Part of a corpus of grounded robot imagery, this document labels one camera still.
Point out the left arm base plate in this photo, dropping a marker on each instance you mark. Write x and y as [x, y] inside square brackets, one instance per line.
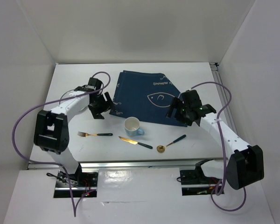
[87, 184]

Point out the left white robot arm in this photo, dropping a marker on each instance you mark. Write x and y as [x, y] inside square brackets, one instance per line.
[52, 127]

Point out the gold knife green handle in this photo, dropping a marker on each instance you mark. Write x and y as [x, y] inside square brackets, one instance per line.
[135, 142]

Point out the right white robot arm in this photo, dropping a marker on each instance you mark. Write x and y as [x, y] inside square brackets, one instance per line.
[243, 164]

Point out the white plate with rings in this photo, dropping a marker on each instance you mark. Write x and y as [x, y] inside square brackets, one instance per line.
[81, 110]

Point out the aluminium front rail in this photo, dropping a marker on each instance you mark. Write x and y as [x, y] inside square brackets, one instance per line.
[121, 164]

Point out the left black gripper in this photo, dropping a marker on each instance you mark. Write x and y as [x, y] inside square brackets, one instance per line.
[107, 105]

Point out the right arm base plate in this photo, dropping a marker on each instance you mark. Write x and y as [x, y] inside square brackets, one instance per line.
[194, 182]

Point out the gold spoon green handle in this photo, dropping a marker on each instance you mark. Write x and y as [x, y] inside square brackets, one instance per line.
[161, 149]

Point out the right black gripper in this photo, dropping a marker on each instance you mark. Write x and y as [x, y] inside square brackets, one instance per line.
[173, 105]

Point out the white and blue mug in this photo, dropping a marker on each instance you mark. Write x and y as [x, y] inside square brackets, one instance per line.
[132, 127]

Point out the blue fish placemat cloth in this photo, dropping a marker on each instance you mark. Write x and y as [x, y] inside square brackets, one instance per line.
[146, 96]

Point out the gold fork green handle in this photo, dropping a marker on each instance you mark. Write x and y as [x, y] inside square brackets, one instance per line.
[83, 134]

